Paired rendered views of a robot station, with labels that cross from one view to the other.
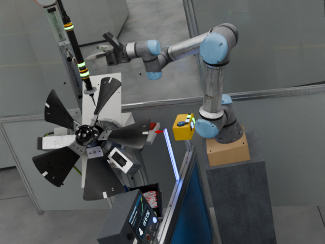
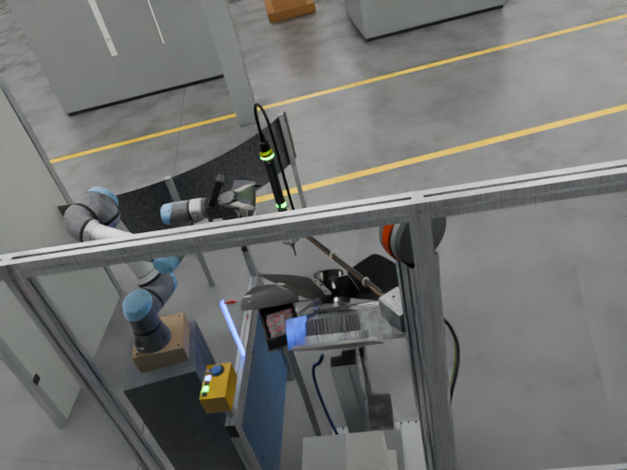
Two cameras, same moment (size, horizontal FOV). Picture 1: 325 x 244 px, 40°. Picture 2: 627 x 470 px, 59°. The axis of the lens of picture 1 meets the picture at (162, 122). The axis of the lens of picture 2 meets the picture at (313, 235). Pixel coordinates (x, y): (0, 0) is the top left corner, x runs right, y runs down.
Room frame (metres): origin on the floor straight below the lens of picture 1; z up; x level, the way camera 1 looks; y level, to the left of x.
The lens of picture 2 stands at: (3.79, 0.10, 2.65)
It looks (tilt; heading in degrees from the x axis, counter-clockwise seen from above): 37 degrees down; 169
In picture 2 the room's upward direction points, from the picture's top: 14 degrees counter-clockwise
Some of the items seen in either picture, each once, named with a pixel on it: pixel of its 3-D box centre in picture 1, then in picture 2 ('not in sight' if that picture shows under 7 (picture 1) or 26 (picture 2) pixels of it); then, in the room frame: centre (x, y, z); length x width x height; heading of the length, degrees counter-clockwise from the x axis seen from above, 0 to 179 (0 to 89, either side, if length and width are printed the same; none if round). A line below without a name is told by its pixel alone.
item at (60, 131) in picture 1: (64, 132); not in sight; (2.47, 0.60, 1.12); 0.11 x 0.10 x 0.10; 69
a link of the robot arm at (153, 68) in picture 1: (154, 66); not in sight; (2.06, -0.03, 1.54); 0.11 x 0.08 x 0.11; 142
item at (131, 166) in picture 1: (125, 160); not in sight; (2.18, 0.27, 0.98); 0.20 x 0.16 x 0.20; 159
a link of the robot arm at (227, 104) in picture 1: (221, 109); not in sight; (1.99, -0.30, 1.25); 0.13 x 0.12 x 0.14; 142
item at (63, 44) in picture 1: (65, 47); not in sight; (2.78, 0.47, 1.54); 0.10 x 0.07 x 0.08; 14
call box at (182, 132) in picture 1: (184, 127); not in sight; (2.32, -0.12, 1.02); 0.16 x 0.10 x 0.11; 159
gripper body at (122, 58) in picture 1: (117, 53); (221, 207); (2.10, 0.13, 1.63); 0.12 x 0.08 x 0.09; 69
